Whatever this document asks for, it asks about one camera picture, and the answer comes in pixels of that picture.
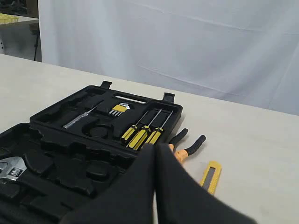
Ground silver adjustable wrench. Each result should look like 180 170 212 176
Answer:
0 156 27 184

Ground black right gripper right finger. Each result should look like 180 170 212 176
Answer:
156 144 256 224

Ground black plastic tool case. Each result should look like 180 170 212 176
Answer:
0 81 183 224

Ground orange black pliers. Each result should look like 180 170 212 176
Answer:
168 128 206 164

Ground yellow black screwdriver left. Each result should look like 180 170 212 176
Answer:
121 111 149 143

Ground yellow tray on shelf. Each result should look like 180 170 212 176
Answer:
0 13 19 25

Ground grey background shelf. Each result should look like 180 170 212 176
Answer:
0 16 40 61

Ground yellow hex key set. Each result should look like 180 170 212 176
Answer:
108 103 130 117

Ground yellow black screwdriver right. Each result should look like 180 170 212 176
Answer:
145 111 173 145

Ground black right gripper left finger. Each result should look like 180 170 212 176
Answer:
61 145 156 224

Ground white backdrop curtain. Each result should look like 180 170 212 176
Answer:
38 0 299 115

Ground yellow utility knife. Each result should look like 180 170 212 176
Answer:
199 161 222 195

